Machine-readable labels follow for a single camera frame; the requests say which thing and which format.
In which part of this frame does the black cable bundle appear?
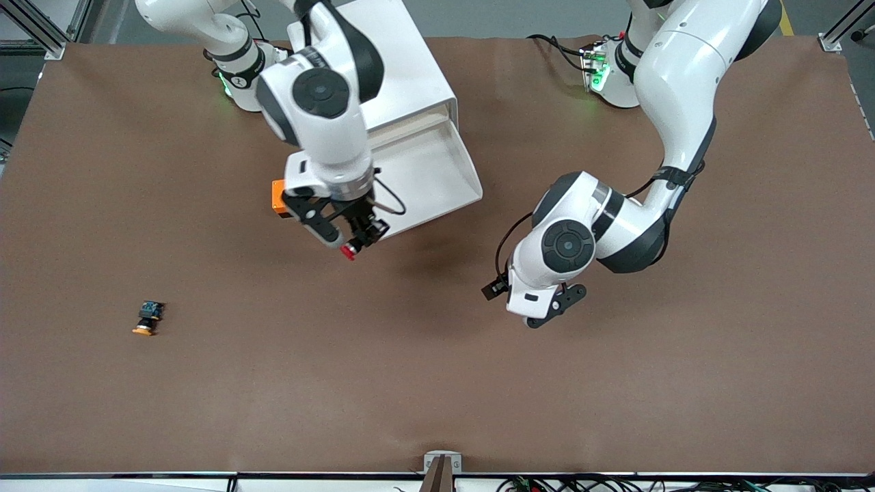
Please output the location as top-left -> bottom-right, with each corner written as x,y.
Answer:
496,475 -> 875,492

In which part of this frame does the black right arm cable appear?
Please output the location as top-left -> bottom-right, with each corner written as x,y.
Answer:
373,179 -> 407,216

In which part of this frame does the black base cable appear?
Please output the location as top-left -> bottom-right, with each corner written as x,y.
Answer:
526,34 -> 590,72

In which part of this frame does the white drawer cabinet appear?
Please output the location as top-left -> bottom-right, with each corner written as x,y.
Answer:
287,0 -> 460,148

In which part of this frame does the aluminium frame profile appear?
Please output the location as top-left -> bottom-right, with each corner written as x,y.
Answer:
0,0 -> 93,61
818,0 -> 875,54

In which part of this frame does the orange box with hole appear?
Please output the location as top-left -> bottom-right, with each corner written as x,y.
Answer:
271,179 -> 301,219

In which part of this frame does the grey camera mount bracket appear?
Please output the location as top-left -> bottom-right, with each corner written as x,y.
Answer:
422,451 -> 463,492

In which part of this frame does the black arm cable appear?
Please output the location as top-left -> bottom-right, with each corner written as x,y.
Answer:
496,212 -> 541,288
373,179 -> 407,216

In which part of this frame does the white plastic drawer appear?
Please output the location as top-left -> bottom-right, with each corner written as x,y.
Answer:
366,116 -> 483,240

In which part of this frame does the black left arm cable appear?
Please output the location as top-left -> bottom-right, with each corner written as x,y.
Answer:
496,212 -> 541,288

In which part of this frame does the yellow push button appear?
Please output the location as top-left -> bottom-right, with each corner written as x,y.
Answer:
132,301 -> 165,337

